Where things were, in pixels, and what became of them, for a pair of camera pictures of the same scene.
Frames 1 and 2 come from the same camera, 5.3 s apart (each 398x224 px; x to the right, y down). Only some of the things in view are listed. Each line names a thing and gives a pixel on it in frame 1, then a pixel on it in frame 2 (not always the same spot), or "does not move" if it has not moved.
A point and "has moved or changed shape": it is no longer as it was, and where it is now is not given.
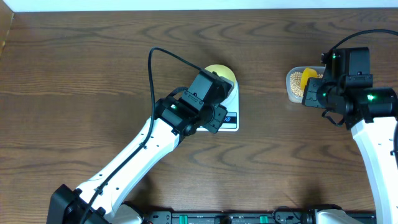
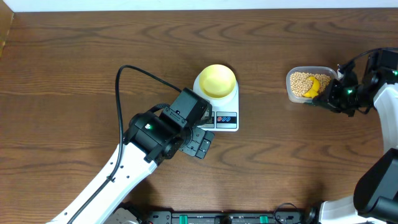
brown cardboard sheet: x=6 y=17 does not move
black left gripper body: x=210 y=118 -> x=198 y=144
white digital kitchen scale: x=231 y=121 does not move
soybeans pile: x=295 y=78 does not move
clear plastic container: x=293 y=81 does not move
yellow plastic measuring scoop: x=308 y=73 has moved or changed shape
